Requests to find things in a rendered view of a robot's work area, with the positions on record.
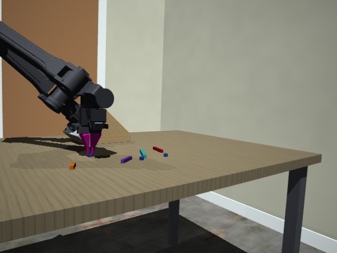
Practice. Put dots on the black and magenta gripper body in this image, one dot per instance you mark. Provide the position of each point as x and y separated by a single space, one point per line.
86 128

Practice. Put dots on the orange rod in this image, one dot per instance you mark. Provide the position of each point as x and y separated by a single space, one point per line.
72 165

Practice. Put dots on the purple rod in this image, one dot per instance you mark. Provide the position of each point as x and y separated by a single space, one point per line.
126 159

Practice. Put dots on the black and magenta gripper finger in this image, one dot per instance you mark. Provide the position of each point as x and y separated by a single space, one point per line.
86 141
94 138

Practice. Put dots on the turquoise rod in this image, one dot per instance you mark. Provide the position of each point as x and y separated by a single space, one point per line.
142 153

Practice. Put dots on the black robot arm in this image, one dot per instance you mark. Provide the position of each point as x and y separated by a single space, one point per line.
36 65

